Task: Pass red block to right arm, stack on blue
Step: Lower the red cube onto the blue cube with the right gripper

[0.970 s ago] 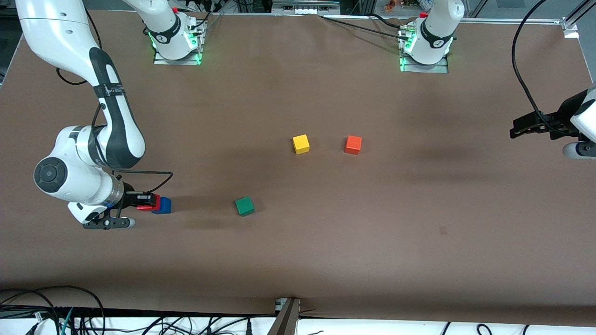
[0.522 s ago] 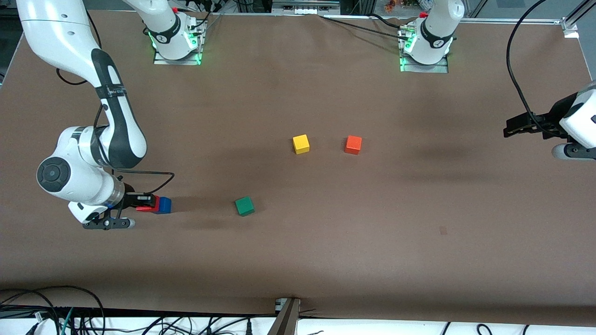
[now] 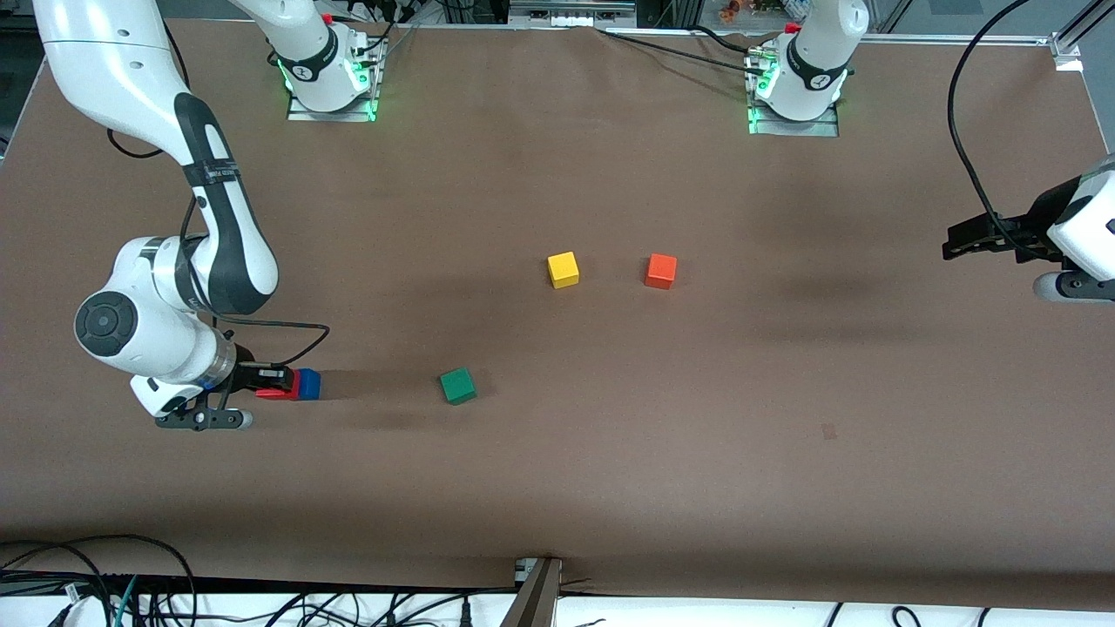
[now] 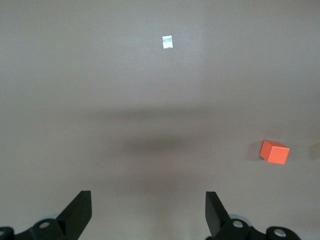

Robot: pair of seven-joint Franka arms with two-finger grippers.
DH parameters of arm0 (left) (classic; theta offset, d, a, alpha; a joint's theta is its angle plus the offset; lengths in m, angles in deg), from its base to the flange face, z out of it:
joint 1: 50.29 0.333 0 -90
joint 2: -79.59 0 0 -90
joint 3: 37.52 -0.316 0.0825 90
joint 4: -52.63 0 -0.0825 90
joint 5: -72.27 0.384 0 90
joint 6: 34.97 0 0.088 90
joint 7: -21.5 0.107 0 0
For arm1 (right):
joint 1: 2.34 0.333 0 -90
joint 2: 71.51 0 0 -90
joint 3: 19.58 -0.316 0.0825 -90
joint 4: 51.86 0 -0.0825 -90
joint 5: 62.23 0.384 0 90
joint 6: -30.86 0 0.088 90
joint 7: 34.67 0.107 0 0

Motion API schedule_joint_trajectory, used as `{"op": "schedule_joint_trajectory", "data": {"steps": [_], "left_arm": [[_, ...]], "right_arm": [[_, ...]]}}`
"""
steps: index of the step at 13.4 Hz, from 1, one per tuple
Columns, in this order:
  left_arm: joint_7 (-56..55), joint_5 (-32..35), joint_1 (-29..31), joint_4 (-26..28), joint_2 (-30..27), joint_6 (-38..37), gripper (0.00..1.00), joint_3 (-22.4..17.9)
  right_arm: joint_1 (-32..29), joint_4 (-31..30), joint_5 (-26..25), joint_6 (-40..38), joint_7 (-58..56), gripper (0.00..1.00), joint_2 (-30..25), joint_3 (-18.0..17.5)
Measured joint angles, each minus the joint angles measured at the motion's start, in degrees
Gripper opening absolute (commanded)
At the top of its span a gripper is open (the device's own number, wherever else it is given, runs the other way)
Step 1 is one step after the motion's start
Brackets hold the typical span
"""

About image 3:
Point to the aluminium frame rail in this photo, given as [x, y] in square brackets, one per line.
[1089, 22]

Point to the red wooden block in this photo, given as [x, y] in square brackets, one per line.
[296, 387]

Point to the yellow wooden block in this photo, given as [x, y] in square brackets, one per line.
[564, 271]

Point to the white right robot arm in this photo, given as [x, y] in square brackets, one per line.
[113, 70]

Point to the orange wooden block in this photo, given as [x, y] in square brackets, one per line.
[661, 272]

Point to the aluminium profile beam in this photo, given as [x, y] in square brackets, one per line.
[536, 601]

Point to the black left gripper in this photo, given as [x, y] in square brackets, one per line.
[1017, 235]

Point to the brown paper table cover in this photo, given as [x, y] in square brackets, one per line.
[557, 479]

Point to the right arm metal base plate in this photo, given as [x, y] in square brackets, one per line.
[300, 116]

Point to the green wooden block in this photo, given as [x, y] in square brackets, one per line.
[458, 386]

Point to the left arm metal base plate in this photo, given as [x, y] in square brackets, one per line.
[827, 129]

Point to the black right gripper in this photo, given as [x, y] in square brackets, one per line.
[252, 376]

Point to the blue wooden block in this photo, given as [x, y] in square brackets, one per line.
[310, 385]

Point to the metal corner bracket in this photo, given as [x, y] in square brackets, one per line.
[1067, 52]

